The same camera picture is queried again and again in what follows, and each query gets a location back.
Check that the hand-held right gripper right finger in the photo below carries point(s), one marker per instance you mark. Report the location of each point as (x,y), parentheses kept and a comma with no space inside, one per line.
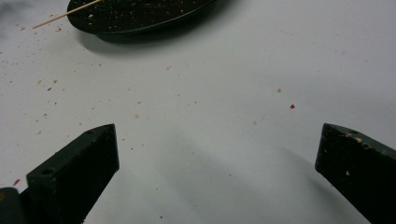
(361,168)

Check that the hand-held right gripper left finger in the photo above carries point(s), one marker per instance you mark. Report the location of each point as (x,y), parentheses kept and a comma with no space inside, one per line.
(74,171)

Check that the wooden skewer stick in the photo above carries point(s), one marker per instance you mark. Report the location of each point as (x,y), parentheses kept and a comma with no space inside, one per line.
(62,15)

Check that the black round plate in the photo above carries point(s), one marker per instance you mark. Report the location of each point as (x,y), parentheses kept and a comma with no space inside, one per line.
(134,15)

